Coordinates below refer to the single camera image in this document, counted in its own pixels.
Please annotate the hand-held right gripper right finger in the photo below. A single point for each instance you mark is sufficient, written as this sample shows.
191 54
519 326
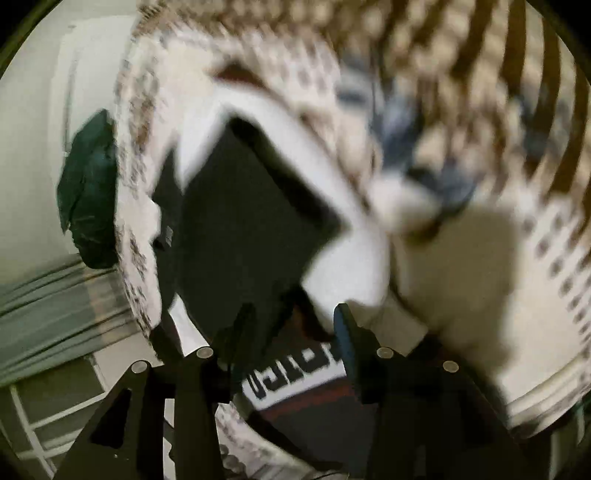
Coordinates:
344 341

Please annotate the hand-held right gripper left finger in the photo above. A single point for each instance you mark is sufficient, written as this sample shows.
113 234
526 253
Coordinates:
235 341

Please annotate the black and white garment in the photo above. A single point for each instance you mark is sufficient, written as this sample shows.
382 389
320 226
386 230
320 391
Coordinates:
249 207

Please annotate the floral blanket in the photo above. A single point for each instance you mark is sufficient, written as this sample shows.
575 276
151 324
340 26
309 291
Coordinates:
461 277

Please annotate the white framed window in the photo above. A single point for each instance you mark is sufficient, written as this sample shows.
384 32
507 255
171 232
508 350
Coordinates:
60 392

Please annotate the green striped curtain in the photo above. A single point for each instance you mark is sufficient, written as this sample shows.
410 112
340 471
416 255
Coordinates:
46 314

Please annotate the dark green duvet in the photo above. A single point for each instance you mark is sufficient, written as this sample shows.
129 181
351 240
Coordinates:
87 194

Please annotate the brown checkered sheet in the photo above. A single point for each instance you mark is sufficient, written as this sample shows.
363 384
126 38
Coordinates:
438 41

